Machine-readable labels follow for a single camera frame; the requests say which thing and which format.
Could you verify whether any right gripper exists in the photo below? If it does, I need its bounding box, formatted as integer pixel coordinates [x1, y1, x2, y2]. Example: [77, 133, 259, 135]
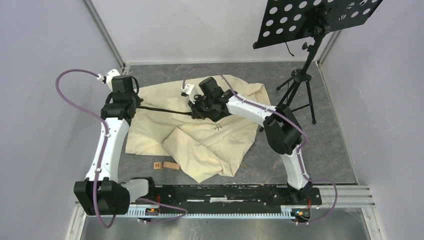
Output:
[188, 92, 215, 120]

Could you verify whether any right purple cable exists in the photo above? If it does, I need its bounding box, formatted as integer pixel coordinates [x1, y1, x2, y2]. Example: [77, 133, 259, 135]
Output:
[182, 65, 339, 226]

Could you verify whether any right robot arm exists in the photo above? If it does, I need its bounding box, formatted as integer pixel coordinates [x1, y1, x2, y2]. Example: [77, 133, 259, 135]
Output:
[181, 77, 313, 204]

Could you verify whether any black perforated music stand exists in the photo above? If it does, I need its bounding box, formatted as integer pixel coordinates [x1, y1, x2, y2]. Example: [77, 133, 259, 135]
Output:
[252, 0, 381, 124]

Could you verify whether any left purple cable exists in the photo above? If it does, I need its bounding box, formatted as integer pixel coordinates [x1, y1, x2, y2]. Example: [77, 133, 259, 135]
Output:
[55, 68, 189, 229]

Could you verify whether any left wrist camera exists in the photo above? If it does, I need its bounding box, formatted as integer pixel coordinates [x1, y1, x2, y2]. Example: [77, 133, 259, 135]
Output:
[96, 69, 121, 92]

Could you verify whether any purple cable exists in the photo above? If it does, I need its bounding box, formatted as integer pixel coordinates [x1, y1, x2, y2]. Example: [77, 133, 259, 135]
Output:
[182, 65, 339, 226]
[55, 68, 189, 229]

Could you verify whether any aluminium frame rail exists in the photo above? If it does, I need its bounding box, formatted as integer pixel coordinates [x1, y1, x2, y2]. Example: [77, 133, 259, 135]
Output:
[81, 0, 126, 71]

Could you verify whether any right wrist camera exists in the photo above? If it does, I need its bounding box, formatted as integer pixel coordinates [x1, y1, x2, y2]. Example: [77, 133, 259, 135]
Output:
[180, 84, 198, 102]

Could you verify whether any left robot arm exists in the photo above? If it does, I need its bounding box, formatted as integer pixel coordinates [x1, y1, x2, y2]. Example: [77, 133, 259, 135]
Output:
[73, 75, 157, 216]

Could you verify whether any cream zip-up jacket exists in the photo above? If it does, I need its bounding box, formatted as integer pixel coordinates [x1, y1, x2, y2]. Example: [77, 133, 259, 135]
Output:
[125, 80, 258, 183]

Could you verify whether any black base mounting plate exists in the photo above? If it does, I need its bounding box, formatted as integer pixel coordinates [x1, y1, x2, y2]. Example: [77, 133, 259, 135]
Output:
[146, 184, 323, 214]

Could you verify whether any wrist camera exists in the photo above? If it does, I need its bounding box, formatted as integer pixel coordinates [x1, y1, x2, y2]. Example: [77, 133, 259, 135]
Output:
[96, 69, 121, 92]
[180, 84, 198, 102]

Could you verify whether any white slotted cable duct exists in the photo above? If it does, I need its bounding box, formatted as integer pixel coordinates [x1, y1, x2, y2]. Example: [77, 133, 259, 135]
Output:
[123, 206, 299, 220]

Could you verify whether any wooden letter cube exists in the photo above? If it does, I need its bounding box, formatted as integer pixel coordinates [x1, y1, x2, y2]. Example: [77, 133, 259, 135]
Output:
[153, 162, 163, 170]

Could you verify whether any wooden rectangular block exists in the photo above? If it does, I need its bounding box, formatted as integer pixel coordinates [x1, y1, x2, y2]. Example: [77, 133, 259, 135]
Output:
[162, 161, 181, 170]

